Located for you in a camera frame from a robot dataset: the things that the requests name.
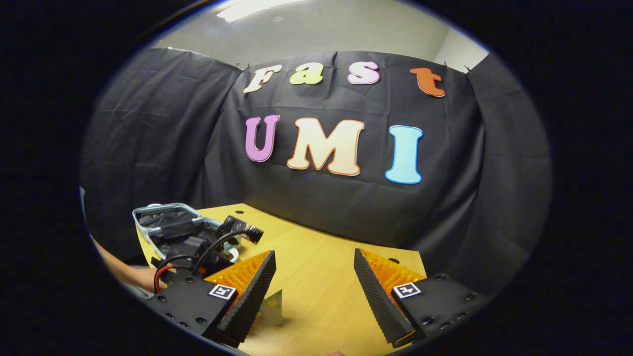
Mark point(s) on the black backdrop cloth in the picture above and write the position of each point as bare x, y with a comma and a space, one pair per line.
346, 207

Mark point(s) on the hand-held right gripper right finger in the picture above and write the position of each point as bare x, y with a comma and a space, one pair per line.
381, 301

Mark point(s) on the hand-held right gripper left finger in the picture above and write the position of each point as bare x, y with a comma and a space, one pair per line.
252, 301

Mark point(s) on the white light-blue suitcase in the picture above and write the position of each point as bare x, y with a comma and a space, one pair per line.
165, 217

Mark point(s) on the long ceiling light panel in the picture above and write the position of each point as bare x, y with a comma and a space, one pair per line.
252, 7

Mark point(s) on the wide white skin care tube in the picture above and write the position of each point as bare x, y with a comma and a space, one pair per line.
273, 309

